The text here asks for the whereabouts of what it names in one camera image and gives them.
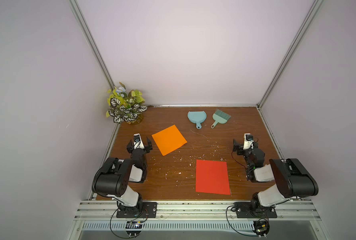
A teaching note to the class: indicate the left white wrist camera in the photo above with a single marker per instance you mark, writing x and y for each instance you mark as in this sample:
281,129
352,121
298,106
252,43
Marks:
137,141

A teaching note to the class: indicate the left connector board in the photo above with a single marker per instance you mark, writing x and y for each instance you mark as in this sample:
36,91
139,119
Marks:
133,228

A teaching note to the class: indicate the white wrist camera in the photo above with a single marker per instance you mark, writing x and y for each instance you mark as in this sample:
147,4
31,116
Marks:
248,141
137,141

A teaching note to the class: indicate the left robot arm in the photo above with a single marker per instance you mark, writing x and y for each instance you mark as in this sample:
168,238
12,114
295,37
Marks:
112,179

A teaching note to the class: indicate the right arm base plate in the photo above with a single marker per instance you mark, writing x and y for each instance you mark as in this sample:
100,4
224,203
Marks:
247,210

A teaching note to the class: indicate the red square paper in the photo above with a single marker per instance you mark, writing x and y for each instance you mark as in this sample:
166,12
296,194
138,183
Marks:
212,177

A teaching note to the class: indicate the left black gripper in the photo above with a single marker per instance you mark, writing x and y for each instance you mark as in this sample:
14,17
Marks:
130,146

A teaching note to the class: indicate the potted artificial plant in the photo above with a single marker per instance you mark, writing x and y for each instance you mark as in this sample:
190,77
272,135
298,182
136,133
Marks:
125,106

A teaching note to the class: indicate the connector board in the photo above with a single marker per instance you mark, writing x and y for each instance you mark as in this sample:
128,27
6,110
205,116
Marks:
133,228
261,227

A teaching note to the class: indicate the orange square paper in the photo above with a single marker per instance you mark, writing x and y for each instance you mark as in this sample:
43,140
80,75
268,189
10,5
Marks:
169,140

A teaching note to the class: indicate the green hand brush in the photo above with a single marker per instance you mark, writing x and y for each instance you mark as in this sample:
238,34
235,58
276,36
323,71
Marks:
220,117

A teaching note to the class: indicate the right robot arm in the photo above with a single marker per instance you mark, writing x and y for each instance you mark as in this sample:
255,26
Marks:
292,180

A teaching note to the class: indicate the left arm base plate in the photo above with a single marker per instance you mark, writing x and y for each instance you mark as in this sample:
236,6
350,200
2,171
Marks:
144,210

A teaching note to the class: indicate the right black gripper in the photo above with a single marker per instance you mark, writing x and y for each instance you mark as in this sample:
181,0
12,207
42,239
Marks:
238,151

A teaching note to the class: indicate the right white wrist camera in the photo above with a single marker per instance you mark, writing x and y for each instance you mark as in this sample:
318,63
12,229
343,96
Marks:
248,141

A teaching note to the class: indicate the aluminium front rail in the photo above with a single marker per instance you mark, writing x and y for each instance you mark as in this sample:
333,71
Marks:
196,210

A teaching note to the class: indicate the right connector board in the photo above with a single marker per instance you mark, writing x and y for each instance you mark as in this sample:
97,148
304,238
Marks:
261,227

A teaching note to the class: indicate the light blue dustpan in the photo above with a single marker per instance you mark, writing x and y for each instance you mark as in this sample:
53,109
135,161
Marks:
197,118

